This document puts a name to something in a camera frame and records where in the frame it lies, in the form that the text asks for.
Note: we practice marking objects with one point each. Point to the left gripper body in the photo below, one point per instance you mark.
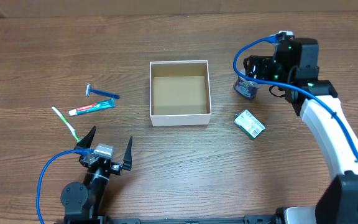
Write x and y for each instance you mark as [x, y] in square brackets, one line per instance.
[113, 167]

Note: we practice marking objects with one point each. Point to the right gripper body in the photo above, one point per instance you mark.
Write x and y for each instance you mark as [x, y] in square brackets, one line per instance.
[257, 66]

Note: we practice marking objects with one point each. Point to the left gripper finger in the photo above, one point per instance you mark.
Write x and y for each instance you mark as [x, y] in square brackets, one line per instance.
[86, 141]
[127, 160]

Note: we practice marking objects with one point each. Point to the dark blue pump bottle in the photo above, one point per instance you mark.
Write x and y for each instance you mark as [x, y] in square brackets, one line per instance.
[246, 88]

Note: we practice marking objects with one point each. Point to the green white toothbrush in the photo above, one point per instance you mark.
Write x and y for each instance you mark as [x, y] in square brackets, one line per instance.
[69, 126]

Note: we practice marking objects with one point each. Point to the green red toothpaste tube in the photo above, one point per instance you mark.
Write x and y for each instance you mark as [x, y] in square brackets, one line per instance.
[102, 105]

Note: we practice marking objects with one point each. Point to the green white soap bar package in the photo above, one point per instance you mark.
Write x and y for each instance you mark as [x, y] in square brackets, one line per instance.
[249, 124]

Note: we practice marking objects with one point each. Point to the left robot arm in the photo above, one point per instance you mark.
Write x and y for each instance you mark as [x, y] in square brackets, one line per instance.
[82, 200]

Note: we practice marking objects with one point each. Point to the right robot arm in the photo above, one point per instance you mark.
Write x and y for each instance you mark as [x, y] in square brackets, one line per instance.
[293, 69]

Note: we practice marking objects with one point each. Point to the blue disposable razor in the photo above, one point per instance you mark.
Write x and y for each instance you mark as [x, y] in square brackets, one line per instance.
[89, 90]

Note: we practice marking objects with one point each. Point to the white cardboard box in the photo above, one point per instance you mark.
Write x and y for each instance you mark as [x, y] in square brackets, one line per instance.
[179, 93]

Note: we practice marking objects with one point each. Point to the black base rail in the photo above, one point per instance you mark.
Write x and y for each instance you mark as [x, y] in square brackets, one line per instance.
[247, 219]

